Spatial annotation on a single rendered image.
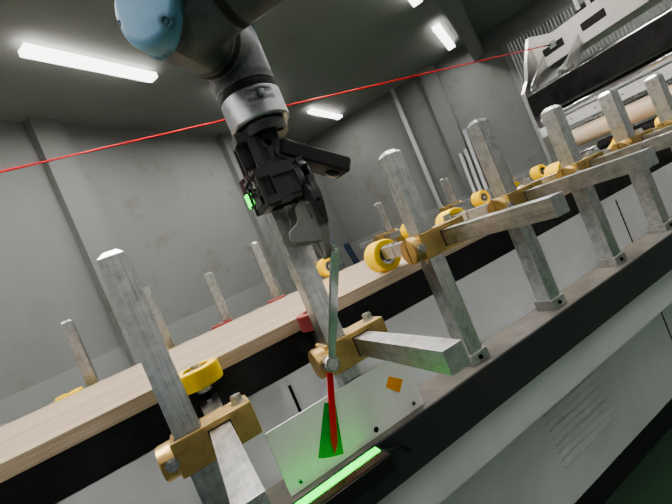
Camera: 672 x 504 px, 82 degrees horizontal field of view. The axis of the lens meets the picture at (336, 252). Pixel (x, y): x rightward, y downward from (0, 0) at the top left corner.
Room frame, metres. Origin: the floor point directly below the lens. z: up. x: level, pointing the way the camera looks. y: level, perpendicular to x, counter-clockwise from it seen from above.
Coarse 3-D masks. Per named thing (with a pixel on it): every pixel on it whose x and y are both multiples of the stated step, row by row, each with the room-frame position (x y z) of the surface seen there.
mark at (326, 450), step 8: (328, 408) 0.59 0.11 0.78; (328, 416) 0.59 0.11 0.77; (336, 416) 0.59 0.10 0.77; (328, 424) 0.59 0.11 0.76; (328, 432) 0.59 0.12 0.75; (320, 440) 0.58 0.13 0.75; (328, 440) 0.58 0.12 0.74; (320, 448) 0.58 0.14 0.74; (328, 448) 0.58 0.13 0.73; (320, 456) 0.58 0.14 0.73; (328, 456) 0.58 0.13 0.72
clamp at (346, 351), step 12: (360, 324) 0.66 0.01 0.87; (372, 324) 0.64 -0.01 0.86; (384, 324) 0.65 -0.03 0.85; (348, 336) 0.62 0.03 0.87; (324, 348) 0.61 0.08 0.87; (336, 348) 0.61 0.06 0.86; (348, 348) 0.62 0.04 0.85; (312, 360) 0.62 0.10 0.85; (348, 360) 0.62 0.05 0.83; (360, 360) 0.63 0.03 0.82; (324, 372) 0.60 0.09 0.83; (336, 372) 0.61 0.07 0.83
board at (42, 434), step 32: (352, 288) 0.92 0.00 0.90; (256, 320) 1.10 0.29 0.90; (288, 320) 0.84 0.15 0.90; (192, 352) 0.99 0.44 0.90; (224, 352) 0.77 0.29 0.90; (256, 352) 0.78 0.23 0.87; (96, 384) 1.20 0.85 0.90; (128, 384) 0.89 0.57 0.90; (32, 416) 1.07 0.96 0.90; (64, 416) 0.82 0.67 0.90; (96, 416) 0.66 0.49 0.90; (128, 416) 0.68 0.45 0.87; (0, 448) 0.75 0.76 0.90; (32, 448) 0.62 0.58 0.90; (64, 448) 0.64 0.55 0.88; (0, 480) 0.60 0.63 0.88
